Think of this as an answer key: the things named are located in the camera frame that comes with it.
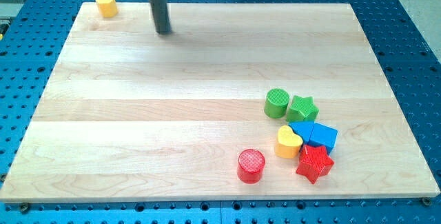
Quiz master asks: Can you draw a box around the green cylinder block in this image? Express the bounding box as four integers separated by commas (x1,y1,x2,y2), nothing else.
264,88,289,119

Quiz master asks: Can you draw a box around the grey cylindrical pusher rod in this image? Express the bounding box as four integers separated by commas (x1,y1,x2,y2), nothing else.
149,0,172,35

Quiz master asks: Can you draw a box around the yellow hexagon block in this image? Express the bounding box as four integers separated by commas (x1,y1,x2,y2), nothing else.
95,0,118,18

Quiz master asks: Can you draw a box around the green star block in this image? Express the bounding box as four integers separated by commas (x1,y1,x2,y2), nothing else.
286,95,319,122

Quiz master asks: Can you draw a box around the red star block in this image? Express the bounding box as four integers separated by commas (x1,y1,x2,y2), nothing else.
296,145,334,184

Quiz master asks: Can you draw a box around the yellow heart block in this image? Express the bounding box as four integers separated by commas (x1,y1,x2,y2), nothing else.
274,125,303,159

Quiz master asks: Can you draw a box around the red cylinder block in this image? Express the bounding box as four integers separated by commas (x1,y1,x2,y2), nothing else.
236,149,266,184

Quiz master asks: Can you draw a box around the blue cube block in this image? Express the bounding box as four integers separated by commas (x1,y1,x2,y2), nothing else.
307,123,338,155

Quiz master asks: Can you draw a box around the light wooden board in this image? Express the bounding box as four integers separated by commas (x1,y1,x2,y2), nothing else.
1,3,440,203

